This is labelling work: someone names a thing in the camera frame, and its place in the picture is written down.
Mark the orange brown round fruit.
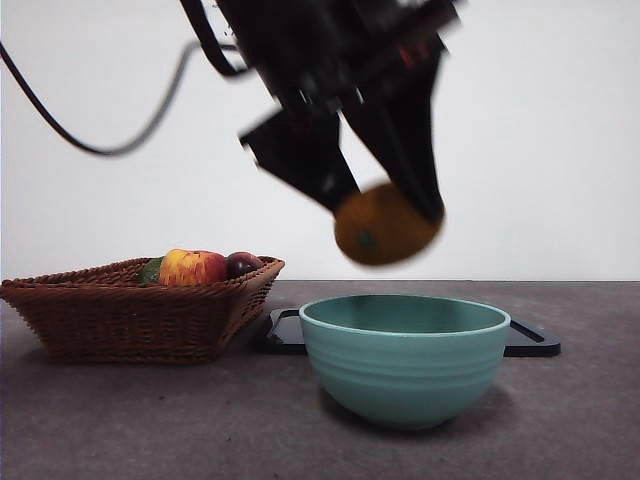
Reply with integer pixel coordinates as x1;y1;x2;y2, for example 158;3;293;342
333;182;445;267

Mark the teal ribbed bowl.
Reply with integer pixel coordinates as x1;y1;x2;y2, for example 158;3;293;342
298;294;512;431

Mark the dark red plum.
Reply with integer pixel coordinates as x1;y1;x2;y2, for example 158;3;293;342
225;251;265;281

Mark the red yellow apple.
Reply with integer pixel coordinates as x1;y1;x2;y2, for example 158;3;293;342
158;248;229;287

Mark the black rectangular tray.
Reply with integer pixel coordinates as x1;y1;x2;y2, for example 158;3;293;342
260;308;562;359

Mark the green fruit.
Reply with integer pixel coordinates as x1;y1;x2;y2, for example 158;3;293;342
135;256;165;285

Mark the brown wicker basket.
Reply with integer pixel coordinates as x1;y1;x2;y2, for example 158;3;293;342
0;255;286;365

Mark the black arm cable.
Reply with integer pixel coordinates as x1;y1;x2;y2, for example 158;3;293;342
0;39;241;156

